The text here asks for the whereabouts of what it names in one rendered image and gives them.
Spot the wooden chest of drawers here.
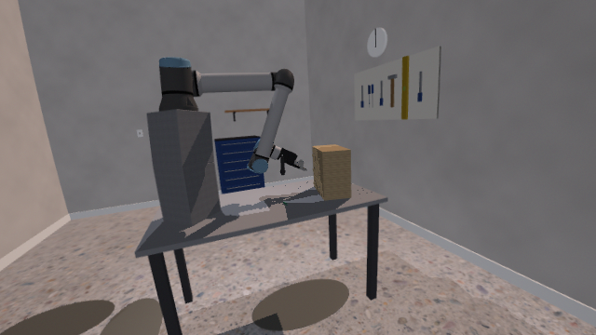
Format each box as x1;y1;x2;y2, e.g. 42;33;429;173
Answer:
312;144;351;201

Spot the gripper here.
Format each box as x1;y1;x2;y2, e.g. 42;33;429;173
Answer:
277;148;307;171

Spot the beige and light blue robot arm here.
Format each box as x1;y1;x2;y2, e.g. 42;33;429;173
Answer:
159;57;294;174

